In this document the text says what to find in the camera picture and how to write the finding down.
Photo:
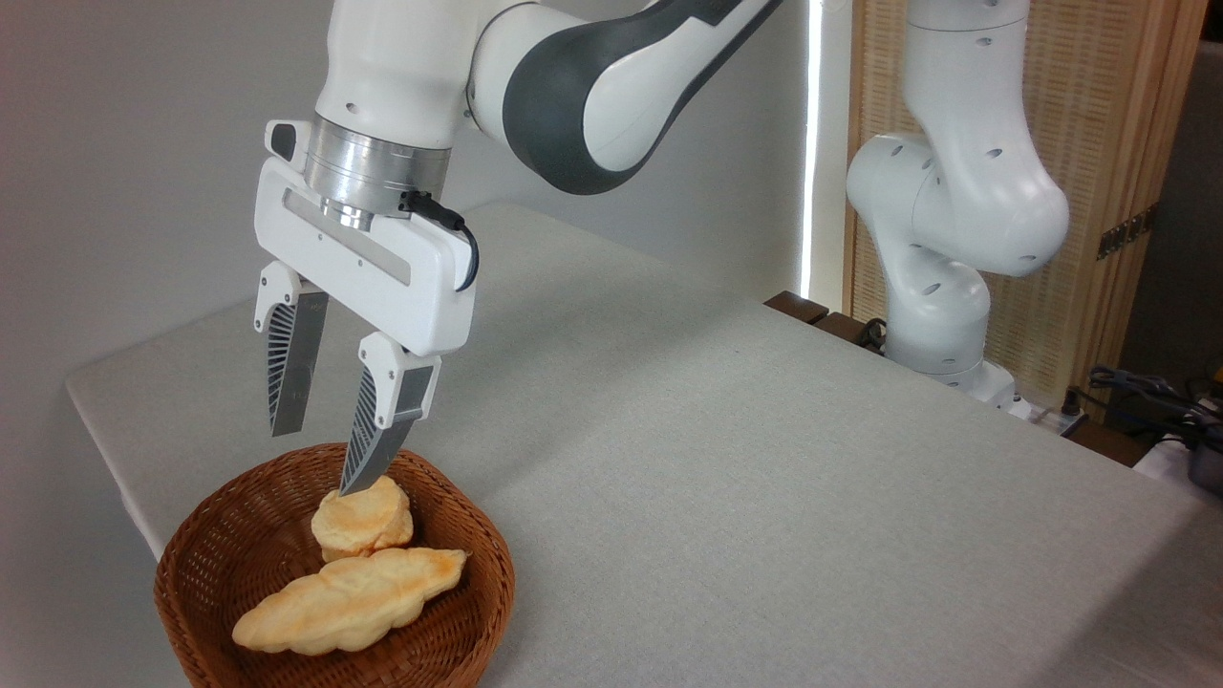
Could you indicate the grey tablecloth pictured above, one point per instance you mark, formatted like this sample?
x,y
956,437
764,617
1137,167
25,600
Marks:
x,y
812,526

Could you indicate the dark brown wooden ledge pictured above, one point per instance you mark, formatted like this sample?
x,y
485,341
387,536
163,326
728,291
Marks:
x,y
798,306

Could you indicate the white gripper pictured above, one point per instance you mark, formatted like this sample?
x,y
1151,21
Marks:
x,y
420,296

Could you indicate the white power strip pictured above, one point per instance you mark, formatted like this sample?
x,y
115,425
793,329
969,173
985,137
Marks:
x,y
1056,420

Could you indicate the brown wicker basket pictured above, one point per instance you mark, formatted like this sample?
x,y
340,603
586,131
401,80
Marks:
x,y
201,583

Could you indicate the bamboo folding screen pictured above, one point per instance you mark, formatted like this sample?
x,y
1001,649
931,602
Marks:
x,y
1099,96

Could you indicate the long braided bread loaf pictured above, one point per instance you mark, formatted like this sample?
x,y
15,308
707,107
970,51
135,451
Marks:
x,y
344,602

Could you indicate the dark metal screen hinge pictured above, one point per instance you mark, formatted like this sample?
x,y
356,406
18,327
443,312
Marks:
x,y
1127,231

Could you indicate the round bread bun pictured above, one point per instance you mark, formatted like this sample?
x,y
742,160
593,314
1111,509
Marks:
x,y
363,521

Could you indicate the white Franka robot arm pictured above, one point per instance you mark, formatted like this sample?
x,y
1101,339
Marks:
x,y
955,210

